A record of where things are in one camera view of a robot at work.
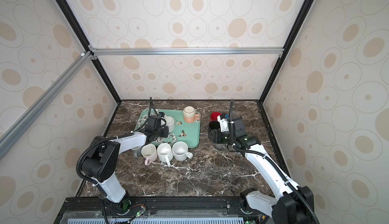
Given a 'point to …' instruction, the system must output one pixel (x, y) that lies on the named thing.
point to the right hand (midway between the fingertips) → (212, 134)
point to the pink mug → (149, 151)
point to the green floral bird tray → (187, 133)
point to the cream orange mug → (190, 114)
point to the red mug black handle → (214, 115)
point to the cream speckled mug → (180, 151)
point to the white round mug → (165, 153)
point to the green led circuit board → (142, 211)
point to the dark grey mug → (220, 145)
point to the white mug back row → (170, 122)
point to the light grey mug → (137, 151)
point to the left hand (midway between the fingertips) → (171, 125)
